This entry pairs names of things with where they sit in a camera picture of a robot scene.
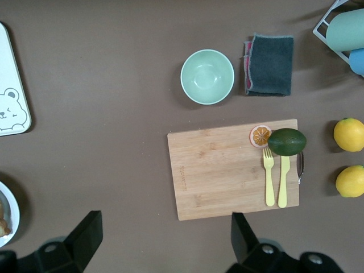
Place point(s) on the yellow plastic fork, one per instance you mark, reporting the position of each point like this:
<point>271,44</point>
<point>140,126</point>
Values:
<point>269,187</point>

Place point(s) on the wooden cutting board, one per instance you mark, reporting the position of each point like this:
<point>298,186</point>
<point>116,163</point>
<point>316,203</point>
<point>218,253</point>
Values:
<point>221,170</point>

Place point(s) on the toy orange slice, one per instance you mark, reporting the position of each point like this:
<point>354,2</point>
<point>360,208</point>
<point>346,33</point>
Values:
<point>258,136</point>

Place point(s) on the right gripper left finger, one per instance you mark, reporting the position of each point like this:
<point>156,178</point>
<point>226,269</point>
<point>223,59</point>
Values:
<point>76,250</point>

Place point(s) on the light green bowl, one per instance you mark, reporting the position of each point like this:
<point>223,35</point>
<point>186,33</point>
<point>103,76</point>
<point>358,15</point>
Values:
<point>207,76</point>

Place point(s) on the yellow toy lemon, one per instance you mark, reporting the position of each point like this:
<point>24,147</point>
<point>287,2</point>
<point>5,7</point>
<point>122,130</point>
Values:
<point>351,182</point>
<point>349,135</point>

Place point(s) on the toy bread slice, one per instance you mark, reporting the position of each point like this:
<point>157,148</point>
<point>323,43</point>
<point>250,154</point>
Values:
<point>3,227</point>

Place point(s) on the blue cup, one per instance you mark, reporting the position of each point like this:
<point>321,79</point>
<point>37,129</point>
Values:
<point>357,61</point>

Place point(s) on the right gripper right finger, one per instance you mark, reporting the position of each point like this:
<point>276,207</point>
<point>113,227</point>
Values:
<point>253,256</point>

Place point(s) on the green toy avocado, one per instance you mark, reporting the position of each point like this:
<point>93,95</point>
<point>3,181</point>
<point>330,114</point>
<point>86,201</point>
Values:
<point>287,142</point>

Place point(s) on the white round plate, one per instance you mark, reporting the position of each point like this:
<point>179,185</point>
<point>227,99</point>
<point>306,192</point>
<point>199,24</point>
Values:
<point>14,216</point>

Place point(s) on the yellow plastic knife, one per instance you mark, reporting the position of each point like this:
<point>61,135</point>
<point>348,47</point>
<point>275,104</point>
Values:
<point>283,187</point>

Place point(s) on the dark grey cloth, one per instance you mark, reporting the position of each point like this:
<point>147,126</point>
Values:
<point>270,65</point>

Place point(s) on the pink cloth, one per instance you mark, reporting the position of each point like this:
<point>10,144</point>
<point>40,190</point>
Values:
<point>249,61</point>

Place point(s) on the green cup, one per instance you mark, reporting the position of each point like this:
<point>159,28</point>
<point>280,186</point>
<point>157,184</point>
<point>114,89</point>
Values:
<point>347,31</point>

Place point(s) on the cream bear print tray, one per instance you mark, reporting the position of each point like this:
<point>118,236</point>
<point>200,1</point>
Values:
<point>11,71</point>

